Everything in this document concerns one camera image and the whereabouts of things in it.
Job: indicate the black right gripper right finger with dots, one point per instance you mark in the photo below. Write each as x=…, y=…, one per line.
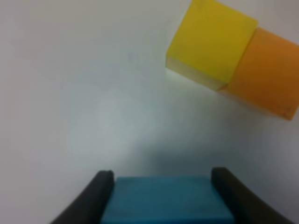
x=246, y=207

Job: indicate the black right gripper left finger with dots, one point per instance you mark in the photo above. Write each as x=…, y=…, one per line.
x=89, y=206

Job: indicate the blue block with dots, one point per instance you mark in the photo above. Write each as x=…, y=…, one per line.
x=166, y=200

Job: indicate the orange block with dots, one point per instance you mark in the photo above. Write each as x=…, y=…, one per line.
x=267, y=75

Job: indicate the yellow block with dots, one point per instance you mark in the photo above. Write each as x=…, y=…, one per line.
x=209, y=43

